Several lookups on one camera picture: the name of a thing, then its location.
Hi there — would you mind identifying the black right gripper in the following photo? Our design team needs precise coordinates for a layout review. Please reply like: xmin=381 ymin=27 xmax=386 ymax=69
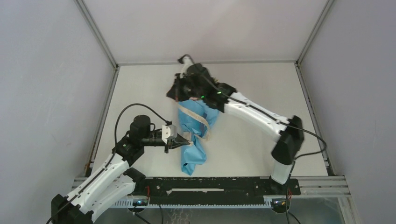
xmin=166 ymin=73 xmax=205 ymax=103

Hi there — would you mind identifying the blue wrapping paper sheet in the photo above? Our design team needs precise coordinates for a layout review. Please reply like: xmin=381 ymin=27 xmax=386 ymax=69
xmin=178 ymin=99 xmax=219 ymax=175

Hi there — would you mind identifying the cream ribbon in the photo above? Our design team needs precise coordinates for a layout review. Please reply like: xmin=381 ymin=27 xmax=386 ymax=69
xmin=177 ymin=103 xmax=212 ymax=141

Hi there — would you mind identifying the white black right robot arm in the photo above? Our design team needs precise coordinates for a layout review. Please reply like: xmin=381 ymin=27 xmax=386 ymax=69
xmin=166 ymin=63 xmax=304 ymax=194

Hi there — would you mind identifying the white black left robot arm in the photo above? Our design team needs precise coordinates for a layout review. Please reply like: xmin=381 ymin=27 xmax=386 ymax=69
xmin=47 ymin=115 xmax=192 ymax=224

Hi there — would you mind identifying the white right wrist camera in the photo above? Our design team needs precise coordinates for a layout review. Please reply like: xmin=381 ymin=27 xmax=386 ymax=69
xmin=176 ymin=54 xmax=195 ymax=77

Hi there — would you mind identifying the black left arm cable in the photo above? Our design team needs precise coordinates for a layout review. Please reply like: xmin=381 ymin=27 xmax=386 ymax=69
xmin=45 ymin=103 xmax=173 ymax=224

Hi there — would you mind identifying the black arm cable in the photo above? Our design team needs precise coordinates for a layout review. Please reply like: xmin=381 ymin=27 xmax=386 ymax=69
xmin=198 ymin=71 xmax=327 ymax=224
xmin=45 ymin=103 xmax=173 ymax=224

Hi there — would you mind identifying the white cable duct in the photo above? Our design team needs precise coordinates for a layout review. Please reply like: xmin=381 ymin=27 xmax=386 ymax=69
xmin=110 ymin=198 xmax=273 ymax=209

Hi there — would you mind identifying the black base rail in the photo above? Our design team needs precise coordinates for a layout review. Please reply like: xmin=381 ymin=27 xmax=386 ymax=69
xmin=133 ymin=176 xmax=301 ymax=204

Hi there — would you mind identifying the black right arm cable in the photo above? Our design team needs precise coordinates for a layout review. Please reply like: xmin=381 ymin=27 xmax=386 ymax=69
xmin=198 ymin=71 xmax=327 ymax=224

